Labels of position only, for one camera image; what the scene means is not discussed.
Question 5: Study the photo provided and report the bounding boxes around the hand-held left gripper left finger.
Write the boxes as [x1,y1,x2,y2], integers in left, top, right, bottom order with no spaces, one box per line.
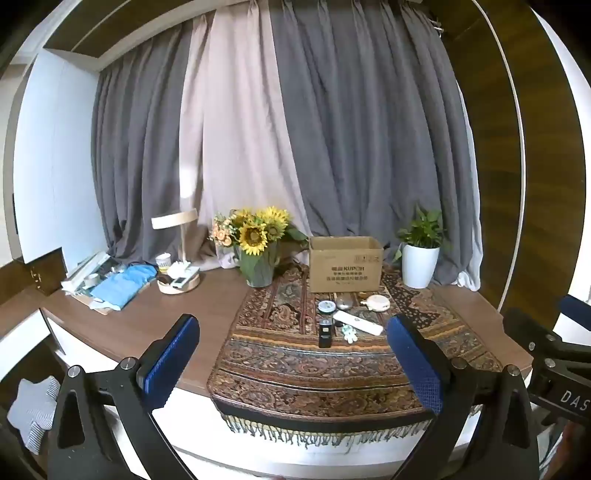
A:
[48,314,201,480]

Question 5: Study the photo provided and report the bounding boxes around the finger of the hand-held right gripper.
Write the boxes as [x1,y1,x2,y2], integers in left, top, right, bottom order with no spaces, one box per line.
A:
[558,295,591,333]
[502,308,571,365]

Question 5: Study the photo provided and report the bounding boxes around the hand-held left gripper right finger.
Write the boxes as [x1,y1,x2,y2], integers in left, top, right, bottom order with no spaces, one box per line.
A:
[385,315,541,480]

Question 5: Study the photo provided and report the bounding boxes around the round case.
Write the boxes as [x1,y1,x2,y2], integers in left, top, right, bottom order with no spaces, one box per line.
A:
[361,294,391,313]

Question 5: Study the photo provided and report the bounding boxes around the cardboard box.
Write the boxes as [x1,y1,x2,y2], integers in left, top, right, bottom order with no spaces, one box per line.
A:
[308,236,385,294]

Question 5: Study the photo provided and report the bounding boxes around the long white remote control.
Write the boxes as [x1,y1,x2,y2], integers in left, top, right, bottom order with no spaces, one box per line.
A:
[333,310,384,336]

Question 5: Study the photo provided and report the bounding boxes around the round pale tray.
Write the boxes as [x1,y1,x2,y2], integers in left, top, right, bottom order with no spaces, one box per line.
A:
[157,271,201,295]

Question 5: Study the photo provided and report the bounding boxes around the white sheer curtain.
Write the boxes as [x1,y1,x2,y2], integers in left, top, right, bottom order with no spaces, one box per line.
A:
[455,83,483,291]

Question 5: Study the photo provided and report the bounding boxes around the blue cloth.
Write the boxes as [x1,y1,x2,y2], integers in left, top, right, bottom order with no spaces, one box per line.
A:
[90,264,158,310]

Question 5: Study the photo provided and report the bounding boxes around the white ribbed plant pot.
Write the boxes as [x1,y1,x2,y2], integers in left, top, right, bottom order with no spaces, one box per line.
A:
[402,243,440,289]

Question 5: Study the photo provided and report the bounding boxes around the patterned fringed table runner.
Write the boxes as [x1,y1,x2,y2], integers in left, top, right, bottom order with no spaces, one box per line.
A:
[207,261,504,450]

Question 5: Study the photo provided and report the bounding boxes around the grey-green ribbed vase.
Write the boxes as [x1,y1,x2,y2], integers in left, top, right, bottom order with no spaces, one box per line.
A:
[235,244,280,288]

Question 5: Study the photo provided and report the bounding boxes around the white boxes and tape pile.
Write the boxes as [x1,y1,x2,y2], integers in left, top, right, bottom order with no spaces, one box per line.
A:
[61,251,112,294]

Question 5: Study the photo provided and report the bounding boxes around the green leafy plant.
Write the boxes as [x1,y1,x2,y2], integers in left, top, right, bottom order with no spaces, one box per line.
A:
[392,205,451,261]

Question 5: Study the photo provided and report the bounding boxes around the striped white cloth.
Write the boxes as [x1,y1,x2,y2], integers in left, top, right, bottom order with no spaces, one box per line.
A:
[7,376,61,455]

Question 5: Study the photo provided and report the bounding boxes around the white desk lamp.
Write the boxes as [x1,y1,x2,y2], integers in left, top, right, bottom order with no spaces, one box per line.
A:
[151,209,199,267]

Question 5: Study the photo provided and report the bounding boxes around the sunflower bouquet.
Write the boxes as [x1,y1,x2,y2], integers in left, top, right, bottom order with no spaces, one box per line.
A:
[210,207,309,278]

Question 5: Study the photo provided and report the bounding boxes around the dark wooden panel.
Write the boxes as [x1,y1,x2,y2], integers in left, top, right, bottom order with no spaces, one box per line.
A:
[23,248,68,294]

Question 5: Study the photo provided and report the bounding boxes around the grey curtain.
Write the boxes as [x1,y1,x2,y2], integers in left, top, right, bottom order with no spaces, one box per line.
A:
[270,0,478,287]
[90,18,211,261]

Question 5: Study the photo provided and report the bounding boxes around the pale pink curtain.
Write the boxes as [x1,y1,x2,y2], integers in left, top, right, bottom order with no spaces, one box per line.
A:
[178,7,315,272]

